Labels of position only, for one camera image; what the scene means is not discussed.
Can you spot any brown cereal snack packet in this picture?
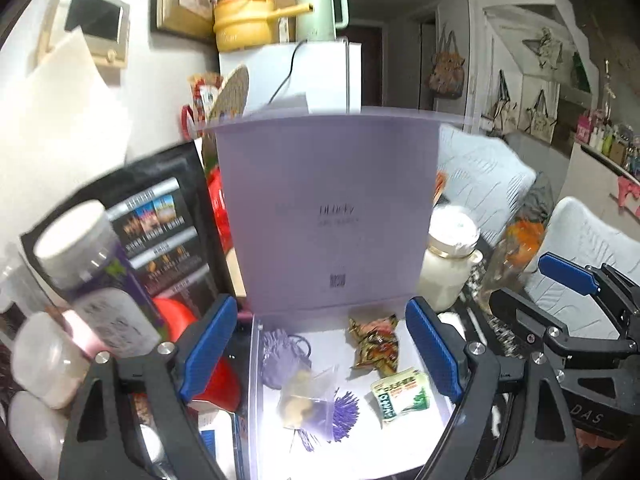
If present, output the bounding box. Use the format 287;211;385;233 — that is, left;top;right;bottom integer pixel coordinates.
348;314;399;377

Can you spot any pale green electric kettle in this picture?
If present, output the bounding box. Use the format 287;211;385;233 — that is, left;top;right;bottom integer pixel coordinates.
295;0;349;41

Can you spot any clear glass mug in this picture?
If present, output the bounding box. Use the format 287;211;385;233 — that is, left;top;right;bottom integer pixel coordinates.
477;219;544;313

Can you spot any clear bag with white item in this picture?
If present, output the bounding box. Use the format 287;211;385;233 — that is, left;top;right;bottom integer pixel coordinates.
278;366;338;441

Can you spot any white mini fridge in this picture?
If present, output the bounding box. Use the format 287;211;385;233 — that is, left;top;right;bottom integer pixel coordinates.
219;40;362;114

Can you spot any black printed food bag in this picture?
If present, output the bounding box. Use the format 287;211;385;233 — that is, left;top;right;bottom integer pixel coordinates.
21;142;232;316

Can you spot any white lidded purple jar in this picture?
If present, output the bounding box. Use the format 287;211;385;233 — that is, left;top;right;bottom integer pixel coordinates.
32;200;166;358

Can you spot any green white medicine packet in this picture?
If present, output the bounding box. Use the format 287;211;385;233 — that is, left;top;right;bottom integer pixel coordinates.
370;367;433;428

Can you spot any white ceramic lidded pot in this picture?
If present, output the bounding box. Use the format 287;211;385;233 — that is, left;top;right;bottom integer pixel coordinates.
418;204;483;313

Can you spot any light blue leaf cushion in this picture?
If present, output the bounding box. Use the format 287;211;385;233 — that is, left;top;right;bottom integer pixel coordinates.
438;124;536;247

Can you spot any yellow pot with handle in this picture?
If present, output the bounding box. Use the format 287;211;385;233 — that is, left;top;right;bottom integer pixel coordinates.
213;0;314;53

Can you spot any wall intercom panel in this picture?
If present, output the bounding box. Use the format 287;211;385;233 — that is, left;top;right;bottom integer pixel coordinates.
37;0;130;70

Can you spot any hanging patterned tote bag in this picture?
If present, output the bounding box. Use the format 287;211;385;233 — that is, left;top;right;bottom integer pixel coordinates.
427;29;465;100

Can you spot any red plastic container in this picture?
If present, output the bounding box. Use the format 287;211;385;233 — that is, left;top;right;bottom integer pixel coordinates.
154;294;241;412

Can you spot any open lavender gift box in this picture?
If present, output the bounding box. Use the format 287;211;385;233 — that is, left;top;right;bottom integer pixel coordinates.
213;107;452;479

